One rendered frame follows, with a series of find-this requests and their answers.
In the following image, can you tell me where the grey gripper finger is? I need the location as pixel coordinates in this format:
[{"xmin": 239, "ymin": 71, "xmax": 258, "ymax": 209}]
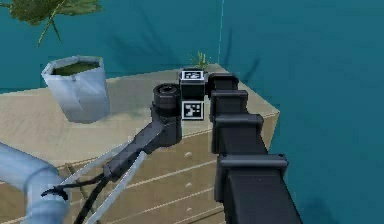
[
  {"xmin": 40, "ymin": 141, "xmax": 134, "ymax": 202},
  {"xmin": 73, "ymin": 150, "xmax": 148, "ymax": 224}
]

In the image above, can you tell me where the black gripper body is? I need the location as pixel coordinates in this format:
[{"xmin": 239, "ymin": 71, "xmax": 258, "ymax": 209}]
[{"xmin": 103, "ymin": 83, "xmax": 184, "ymax": 183}]

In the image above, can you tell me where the pale blue elbow pipe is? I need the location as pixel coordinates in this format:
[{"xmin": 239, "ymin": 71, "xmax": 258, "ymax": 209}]
[{"xmin": 0, "ymin": 141, "xmax": 71, "ymax": 224}]

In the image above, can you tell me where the beige chest of drawers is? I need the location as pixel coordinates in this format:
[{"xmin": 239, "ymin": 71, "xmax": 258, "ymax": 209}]
[{"xmin": 0, "ymin": 63, "xmax": 281, "ymax": 224}]

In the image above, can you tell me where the small green plant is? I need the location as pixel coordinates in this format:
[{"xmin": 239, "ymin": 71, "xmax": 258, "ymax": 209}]
[{"xmin": 189, "ymin": 50, "xmax": 212, "ymax": 72}]

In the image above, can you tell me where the house plant in pale pot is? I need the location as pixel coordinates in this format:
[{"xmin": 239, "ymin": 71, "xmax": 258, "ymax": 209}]
[{"xmin": 0, "ymin": 0, "xmax": 111, "ymax": 124}]

